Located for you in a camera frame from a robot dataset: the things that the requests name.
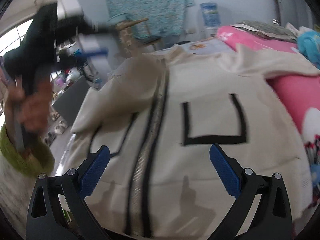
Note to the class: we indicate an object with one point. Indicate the teal patterned hanging cloth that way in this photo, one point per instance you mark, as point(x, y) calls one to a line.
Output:
point(166, 17)

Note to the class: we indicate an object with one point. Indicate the grey green pillow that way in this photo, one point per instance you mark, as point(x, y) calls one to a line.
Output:
point(267, 31)

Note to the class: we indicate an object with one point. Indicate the green knit sleeve cuff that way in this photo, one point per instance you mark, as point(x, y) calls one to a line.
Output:
point(34, 160)

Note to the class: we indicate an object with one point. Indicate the pink floral blanket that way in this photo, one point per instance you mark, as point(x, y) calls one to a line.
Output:
point(299, 94)

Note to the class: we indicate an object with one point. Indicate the blue patterned clothing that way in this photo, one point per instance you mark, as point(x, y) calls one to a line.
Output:
point(308, 44)

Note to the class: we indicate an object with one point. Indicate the person left hand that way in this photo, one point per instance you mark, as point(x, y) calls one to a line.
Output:
point(31, 111)

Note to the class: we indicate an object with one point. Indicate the cream zip-up jacket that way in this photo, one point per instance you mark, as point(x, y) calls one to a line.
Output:
point(159, 116)

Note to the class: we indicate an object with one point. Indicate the wooden chair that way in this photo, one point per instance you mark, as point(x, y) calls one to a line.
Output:
point(137, 33)

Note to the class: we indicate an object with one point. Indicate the blue water bottle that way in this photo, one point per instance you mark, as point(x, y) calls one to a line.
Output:
point(210, 14)

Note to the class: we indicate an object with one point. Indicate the floral bed sheet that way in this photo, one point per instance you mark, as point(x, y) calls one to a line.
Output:
point(202, 47)

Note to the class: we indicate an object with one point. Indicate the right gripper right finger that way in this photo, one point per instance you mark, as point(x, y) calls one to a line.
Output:
point(272, 219)

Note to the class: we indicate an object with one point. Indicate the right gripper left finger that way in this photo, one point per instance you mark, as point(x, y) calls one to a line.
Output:
point(45, 219)

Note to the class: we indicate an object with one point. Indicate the white water dispenser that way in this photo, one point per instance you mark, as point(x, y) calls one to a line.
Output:
point(210, 31)

